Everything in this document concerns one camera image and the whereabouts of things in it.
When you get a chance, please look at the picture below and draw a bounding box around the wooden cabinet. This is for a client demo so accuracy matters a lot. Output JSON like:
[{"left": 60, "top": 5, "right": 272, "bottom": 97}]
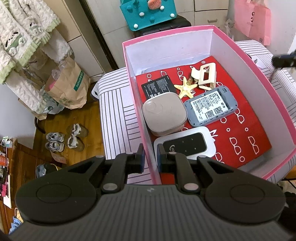
[{"left": 0, "top": 137, "right": 38, "bottom": 232}]

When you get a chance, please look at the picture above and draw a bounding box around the beige drawer cabinet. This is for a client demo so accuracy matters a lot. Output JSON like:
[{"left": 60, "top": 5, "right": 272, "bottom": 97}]
[{"left": 90, "top": 0, "right": 234, "bottom": 72}]

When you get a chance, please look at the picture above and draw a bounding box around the grey blue cloth item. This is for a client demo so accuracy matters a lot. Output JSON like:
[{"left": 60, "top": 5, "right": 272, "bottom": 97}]
[{"left": 36, "top": 163, "right": 62, "bottom": 179}]

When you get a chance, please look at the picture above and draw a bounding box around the black suitcase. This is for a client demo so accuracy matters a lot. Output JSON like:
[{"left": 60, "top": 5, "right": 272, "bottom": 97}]
[{"left": 133, "top": 17, "right": 192, "bottom": 39}]

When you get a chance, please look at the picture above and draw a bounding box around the pink paper slip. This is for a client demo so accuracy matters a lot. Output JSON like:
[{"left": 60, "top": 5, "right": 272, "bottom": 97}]
[{"left": 52, "top": 152, "right": 67, "bottom": 164}]

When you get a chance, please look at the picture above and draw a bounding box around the beige square device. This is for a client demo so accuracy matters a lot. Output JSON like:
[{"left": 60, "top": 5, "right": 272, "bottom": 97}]
[{"left": 142, "top": 92, "right": 188, "bottom": 137}]

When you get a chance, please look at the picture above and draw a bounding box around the red printed paper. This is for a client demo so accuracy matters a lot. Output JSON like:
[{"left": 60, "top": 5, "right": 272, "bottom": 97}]
[{"left": 135, "top": 56, "right": 272, "bottom": 184}]

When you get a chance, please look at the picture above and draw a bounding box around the silver black pocket router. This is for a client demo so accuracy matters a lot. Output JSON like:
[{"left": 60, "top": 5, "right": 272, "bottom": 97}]
[{"left": 154, "top": 126, "right": 216, "bottom": 172}]

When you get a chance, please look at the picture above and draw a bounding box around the white green-trimmed fleece jacket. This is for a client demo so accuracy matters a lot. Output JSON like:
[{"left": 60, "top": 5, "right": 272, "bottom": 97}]
[{"left": 0, "top": 0, "right": 61, "bottom": 85}]

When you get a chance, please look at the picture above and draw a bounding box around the black phone battery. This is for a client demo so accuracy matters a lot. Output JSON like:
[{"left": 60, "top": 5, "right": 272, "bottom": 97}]
[{"left": 141, "top": 74, "right": 178, "bottom": 100}]

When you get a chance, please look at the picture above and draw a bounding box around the green white plastic bag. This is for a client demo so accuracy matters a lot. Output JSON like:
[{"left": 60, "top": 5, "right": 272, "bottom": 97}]
[{"left": 40, "top": 87, "right": 65, "bottom": 115}]

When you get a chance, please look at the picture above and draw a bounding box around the pile of small trinkets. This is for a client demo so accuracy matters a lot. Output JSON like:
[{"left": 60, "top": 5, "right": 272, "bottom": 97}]
[{"left": 0, "top": 137, "right": 15, "bottom": 209}]

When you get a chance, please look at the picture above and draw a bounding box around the striped white cushion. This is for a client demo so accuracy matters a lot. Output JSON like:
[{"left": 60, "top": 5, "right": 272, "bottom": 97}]
[{"left": 91, "top": 40, "right": 296, "bottom": 184}]

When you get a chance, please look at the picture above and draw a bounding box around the beige wardrobe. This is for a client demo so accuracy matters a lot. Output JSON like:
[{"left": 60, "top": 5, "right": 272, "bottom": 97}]
[{"left": 44, "top": 0, "right": 104, "bottom": 79}]

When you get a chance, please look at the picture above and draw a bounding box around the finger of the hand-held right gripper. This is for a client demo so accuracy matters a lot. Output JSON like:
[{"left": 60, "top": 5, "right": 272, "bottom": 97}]
[{"left": 272, "top": 53, "right": 296, "bottom": 68}]

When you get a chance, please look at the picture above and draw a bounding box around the pink cardboard box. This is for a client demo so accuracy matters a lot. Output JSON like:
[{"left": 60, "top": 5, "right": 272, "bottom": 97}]
[{"left": 122, "top": 25, "right": 296, "bottom": 184}]

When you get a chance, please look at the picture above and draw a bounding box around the cream hair clip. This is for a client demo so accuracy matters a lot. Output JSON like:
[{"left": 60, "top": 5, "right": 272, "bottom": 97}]
[{"left": 191, "top": 62, "right": 218, "bottom": 91}]

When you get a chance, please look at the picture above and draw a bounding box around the pink paper bag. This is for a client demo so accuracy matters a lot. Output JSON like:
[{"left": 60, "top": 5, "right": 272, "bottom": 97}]
[{"left": 234, "top": 0, "right": 271, "bottom": 45}]

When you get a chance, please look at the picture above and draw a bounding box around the black metal stand base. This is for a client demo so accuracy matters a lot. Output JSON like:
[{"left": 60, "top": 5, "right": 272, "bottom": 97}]
[{"left": 35, "top": 116, "right": 46, "bottom": 134}]

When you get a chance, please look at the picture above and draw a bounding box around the grey metal pole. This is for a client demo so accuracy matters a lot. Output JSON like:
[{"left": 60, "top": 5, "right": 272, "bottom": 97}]
[{"left": 227, "top": 0, "right": 236, "bottom": 24}]

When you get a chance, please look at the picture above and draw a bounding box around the brown paper bag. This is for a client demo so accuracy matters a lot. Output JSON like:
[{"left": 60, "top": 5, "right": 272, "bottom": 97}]
[{"left": 44, "top": 57, "right": 91, "bottom": 109}]

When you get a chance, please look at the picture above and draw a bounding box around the grey-blue pocket router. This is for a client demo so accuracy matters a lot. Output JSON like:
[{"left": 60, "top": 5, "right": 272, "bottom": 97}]
[{"left": 184, "top": 86, "right": 238, "bottom": 128}]

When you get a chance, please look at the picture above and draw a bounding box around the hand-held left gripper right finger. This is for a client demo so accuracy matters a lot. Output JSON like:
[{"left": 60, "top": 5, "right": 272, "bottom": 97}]
[{"left": 157, "top": 143, "right": 234, "bottom": 193}]

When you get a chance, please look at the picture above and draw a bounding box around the teal felt bag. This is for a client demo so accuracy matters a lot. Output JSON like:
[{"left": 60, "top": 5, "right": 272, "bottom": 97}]
[{"left": 120, "top": 0, "right": 178, "bottom": 32}]

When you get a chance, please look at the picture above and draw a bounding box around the cream starfish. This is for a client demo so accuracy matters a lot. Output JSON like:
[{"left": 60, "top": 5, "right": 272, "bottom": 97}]
[{"left": 173, "top": 76, "right": 199, "bottom": 99}]

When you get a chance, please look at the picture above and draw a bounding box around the white fleece garment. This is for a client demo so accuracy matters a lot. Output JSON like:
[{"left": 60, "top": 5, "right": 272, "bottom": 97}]
[{"left": 5, "top": 32, "right": 72, "bottom": 114}]

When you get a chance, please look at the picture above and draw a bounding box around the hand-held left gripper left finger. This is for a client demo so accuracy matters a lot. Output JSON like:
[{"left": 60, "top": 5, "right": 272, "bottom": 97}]
[{"left": 68, "top": 144, "right": 146, "bottom": 194}]

